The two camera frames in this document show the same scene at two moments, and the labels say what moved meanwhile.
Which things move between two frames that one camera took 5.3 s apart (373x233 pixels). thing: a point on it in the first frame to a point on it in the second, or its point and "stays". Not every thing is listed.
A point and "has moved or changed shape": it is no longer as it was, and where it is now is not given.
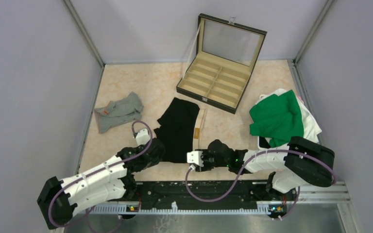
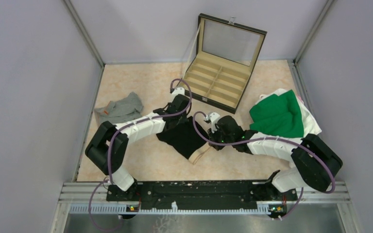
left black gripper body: [153, 162] to [182, 118]
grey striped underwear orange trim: [125, 109] stays
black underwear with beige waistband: [180, 130] has moved or changed shape
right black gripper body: [209, 161] to [219, 137]
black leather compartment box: [227, 51] stays
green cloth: [278, 118] stays
